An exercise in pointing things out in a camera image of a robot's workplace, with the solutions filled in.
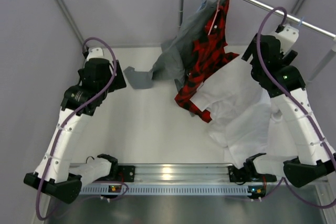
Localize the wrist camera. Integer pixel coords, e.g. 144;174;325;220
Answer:
83;47;104;61
273;24;299;56

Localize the grey shirt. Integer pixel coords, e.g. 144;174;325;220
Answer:
124;0;229;89

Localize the pink wire hanger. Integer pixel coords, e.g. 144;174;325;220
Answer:
205;0;221;35

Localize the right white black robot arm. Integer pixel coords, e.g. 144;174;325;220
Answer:
242;34;335;188

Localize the slotted grey cable duct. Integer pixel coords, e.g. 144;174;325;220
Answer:
80;184;257;196

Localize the white dress shirt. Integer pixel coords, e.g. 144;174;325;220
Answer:
190;55;272;169

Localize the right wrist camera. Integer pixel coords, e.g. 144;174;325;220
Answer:
273;24;299;56

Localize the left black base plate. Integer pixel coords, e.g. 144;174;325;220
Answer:
106;165;135;183

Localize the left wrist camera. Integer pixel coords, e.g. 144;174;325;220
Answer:
83;47;104;61

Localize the red black plaid shirt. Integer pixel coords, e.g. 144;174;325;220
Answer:
175;0;238;123

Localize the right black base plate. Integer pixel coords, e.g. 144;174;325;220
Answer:
228;165;259;185

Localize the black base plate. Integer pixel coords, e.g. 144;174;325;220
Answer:
106;165;135;183
228;165;259;185

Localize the metal clothes rack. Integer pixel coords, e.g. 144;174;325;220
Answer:
178;0;335;84

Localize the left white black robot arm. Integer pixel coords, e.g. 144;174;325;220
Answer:
24;58;127;204

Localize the aluminium mounting rail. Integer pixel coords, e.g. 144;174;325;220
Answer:
43;163;322;183

